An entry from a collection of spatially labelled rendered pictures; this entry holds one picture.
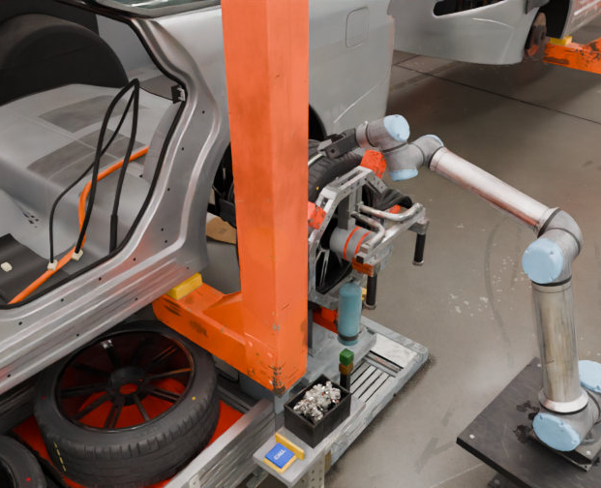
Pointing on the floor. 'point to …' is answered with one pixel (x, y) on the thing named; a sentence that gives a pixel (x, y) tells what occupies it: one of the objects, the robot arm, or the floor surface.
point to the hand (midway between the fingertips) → (319, 150)
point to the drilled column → (313, 475)
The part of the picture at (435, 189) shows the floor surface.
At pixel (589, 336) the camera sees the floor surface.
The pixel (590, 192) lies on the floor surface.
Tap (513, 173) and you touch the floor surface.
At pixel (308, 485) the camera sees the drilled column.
